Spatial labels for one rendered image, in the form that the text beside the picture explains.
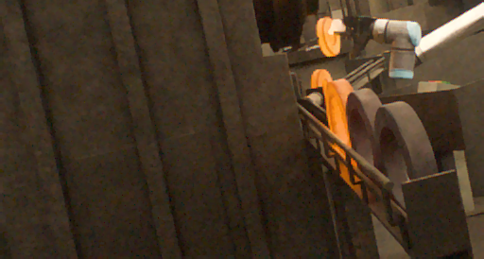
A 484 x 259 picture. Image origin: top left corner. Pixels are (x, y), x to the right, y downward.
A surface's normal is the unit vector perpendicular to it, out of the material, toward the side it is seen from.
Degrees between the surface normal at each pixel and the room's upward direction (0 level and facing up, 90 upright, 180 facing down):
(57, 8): 90
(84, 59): 90
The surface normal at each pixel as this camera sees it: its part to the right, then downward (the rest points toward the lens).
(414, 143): 0.04, -0.46
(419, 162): 0.12, -0.19
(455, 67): 0.41, -0.04
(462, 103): 0.69, -0.11
